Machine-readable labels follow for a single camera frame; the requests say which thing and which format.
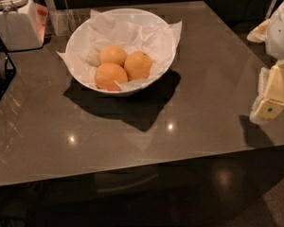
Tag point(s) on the white bowl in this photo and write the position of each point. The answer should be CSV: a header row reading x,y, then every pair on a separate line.
x,y
85,41

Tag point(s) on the white ceramic canister with lid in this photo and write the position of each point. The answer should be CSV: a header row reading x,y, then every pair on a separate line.
x,y
20,27

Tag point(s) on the white paper liner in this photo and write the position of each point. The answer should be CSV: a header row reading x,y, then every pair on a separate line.
x,y
126,32

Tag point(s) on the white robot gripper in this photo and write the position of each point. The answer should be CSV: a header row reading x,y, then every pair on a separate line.
x,y
281,32

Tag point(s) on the clear plastic container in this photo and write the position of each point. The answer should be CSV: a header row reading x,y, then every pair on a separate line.
x,y
64,21

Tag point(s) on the orange fruit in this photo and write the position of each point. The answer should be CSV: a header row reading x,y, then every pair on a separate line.
x,y
113,54
109,76
138,65

